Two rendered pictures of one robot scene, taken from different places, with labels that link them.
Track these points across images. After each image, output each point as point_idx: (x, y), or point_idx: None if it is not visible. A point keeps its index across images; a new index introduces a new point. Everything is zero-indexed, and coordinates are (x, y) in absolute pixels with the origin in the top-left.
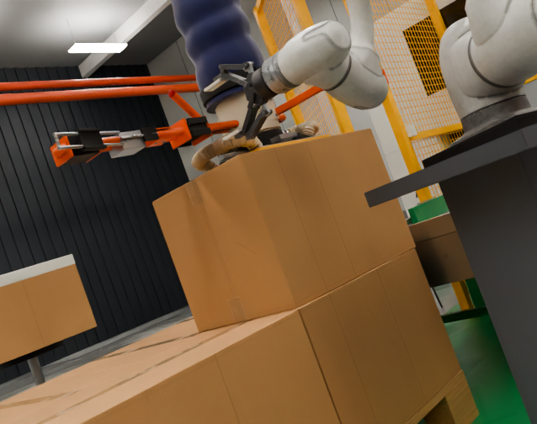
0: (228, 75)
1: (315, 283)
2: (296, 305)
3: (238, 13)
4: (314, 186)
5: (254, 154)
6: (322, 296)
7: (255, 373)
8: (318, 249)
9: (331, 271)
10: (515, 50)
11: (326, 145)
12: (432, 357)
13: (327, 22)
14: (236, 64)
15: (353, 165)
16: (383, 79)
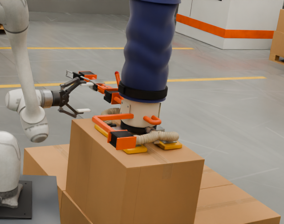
0: (73, 84)
1: (72, 192)
2: (65, 190)
3: (127, 47)
4: (87, 160)
5: (75, 124)
6: (70, 199)
7: None
8: (78, 184)
9: (78, 198)
10: None
11: (100, 150)
12: None
13: (8, 92)
14: (68, 82)
15: (107, 173)
16: (25, 131)
